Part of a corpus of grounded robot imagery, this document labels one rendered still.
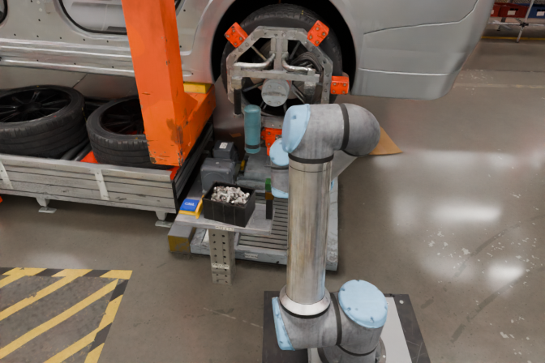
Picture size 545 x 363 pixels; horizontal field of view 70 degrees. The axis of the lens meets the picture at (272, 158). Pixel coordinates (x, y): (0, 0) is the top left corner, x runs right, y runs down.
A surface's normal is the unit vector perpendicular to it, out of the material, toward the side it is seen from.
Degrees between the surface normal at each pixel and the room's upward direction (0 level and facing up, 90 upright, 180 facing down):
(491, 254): 0
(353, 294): 6
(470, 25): 91
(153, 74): 90
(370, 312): 6
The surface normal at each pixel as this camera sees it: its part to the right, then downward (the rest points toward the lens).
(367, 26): -0.14, 0.55
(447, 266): 0.03, -0.83
